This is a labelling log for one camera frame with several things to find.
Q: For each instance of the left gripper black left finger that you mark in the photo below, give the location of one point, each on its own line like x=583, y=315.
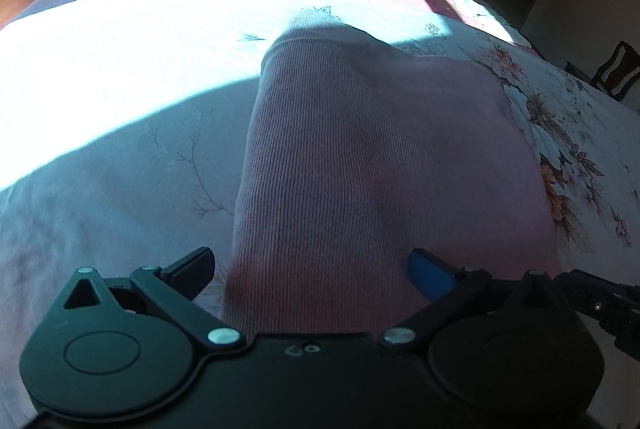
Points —
x=168, y=293

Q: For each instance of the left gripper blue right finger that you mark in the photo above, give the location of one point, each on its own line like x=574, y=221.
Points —
x=453, y=295

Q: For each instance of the pink knit sweater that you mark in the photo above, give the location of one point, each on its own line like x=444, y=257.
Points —
x=359, y=153

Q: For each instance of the white floral bed sheet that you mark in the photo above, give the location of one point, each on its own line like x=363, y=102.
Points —
x=124, y=126

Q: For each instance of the dark wooden chair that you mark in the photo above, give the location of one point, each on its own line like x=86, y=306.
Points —
x=616, y=76

